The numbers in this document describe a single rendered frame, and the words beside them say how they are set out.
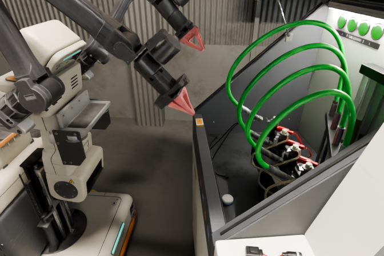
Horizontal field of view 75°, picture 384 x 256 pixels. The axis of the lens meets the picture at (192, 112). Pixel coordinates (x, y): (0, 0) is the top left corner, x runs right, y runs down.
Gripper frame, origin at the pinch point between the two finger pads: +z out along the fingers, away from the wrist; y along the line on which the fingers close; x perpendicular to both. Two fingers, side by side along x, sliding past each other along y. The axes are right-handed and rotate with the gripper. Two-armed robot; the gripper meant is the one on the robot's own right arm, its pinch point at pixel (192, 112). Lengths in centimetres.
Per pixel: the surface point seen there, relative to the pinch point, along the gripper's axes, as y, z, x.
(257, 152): 9.8, 15.7, -9.0
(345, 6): 50, 14, 40
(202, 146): -16.5, 18.6, 17.9
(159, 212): -107, 63, 58
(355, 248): 18.1, 33.1, -26.1
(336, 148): 23.1, 35.4, 3.8
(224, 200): -16.1, 33.5, 2.4
